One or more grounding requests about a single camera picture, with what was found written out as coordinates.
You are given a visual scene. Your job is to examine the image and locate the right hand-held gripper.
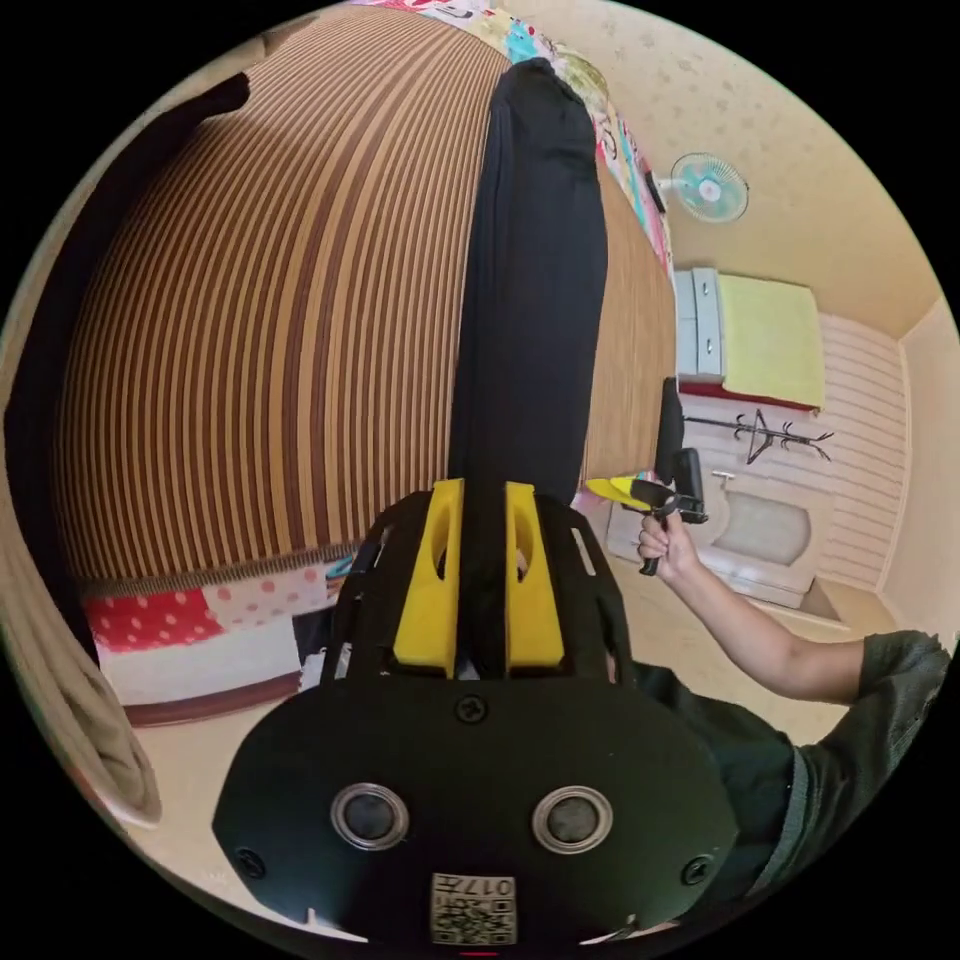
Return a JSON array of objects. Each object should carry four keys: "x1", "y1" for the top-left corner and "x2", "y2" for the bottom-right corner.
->
[{"x1": 584, "y1": 448, "x2": 711, "y2": 579}]

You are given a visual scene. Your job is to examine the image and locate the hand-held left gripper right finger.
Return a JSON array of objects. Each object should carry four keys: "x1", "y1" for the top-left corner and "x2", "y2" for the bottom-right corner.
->
[{"x1": 503, "y1": 481, "x2": 566, "y2": 672}]

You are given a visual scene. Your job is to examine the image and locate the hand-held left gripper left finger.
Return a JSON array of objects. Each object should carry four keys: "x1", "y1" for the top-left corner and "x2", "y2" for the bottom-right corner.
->
[{"x1": 392, "y1": 477, "x2": 466, "y2": 679}]

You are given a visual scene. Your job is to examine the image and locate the black pants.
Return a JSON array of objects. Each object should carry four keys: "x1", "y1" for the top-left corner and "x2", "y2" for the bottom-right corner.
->
[{"x1": 446, "y1": 56, "x2": 609, "y2": 680}]

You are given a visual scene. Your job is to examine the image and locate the person's right forearm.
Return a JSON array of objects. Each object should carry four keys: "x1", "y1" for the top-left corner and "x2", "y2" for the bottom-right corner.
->
[{"x1": 673, "y1": 558, "x2": 873, "y2": 708}]

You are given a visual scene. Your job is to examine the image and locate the person's right hand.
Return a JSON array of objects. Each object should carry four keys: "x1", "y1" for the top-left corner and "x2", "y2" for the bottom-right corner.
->
[{"x1": 636, "y1": 512, "x2": 704, "y2": 587}]

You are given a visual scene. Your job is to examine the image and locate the black coat rack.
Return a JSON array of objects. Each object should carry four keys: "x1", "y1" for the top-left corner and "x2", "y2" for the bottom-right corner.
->
[{"x1": 682, "y1": 408, "x2": 836, "y2": 466}]

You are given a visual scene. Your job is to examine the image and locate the grey cabinet with yellow cloth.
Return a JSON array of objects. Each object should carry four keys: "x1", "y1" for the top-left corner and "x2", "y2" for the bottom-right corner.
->
[{"x1": 672, "y1": 266, "x2": 826, "y2": 415}]

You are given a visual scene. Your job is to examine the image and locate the bed with striped woven mat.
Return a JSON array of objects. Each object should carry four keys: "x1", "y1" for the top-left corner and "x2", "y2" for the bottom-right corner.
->
[{"x1": 53, "y1": 0, "x2": 680, "y2": 729}]

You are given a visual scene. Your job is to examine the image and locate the person's body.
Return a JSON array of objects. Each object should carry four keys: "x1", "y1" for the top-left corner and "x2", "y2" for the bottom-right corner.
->
[{"x1": 628, "y1": 629, "x2": 960, "y2": 913}]

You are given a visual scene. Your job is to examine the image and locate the beige curtain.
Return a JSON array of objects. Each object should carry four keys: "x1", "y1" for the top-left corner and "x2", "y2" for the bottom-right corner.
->
[{"x1": 0, "y1": 442, "x2": 164, "y2": 830}]

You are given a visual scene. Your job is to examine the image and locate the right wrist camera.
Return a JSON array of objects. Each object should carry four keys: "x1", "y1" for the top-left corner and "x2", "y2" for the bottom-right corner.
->
[{"x1": 655, "y1": 376, "x2": 686, "y2": 485}]

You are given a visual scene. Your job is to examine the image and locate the wall fan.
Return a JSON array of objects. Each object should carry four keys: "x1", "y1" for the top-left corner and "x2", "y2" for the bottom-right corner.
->
[{"x1": 650, "y1": 152, "x2": 751, "y2": 226}]

